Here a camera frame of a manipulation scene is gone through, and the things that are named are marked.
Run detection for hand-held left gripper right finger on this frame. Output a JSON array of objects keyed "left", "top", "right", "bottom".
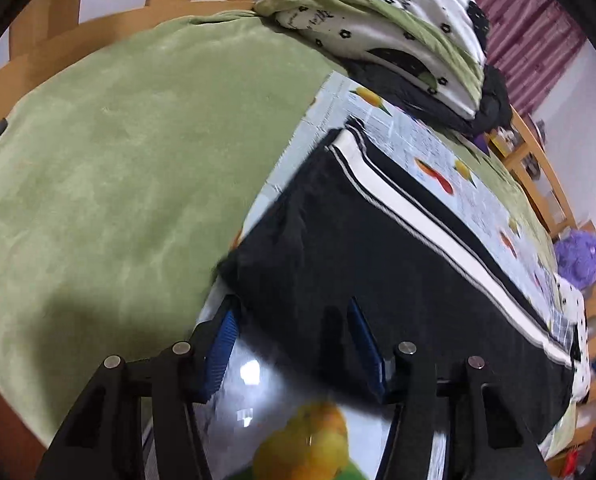
[{"left": 347, "top": 297, "right": 553, "bottom": 480}]

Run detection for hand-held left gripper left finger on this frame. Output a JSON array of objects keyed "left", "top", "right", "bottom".
[{"left": 35, "top": 296, "right": 241, "bottom": 480}]

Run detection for black pants with white waistband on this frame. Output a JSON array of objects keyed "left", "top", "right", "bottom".
[{"left": 218, "top": 117, "right": 578, "bottom": 441}]

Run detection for green fleece blanket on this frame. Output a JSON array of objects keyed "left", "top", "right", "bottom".
[{"left": 0, "top": 10, "right": 561, "bottom": 453}]

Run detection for fruit print plastic tablecloth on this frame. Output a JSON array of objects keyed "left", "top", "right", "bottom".
[{"left": 138, "top": 72, "right": 578, "bottom": 480}]

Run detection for white dotted pillow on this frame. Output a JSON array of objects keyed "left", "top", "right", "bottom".
[{"left": 552, "top": 275, "right": 591, "bottom": 401}]

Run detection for purple plush toy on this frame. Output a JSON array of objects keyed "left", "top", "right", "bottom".
[{"left": 552, "top": 229, "right": 596, "bottom": 291}]

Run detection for cluttered desk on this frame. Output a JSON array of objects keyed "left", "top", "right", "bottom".
[{"left": 490, "top": 120, "right": 551, "bottom": 166}]

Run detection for black jacket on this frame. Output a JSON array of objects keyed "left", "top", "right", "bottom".
[{"left": 348, "top": 57, "right": 513, "bottom": 136}]

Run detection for white flower print quilt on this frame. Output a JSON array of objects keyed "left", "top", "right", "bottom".
[{"left": 254, "top": 0, "right": 493, "bottom": 121}]

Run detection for purple striped curtain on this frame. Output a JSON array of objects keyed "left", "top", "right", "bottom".
[{"left": 443, "top": 0, "right": 593, "bottom": 121}]

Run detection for wooden bed frame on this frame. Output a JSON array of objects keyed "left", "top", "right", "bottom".
[{"left": 0, "top": 0, "right": 596, "bottom": 461}]

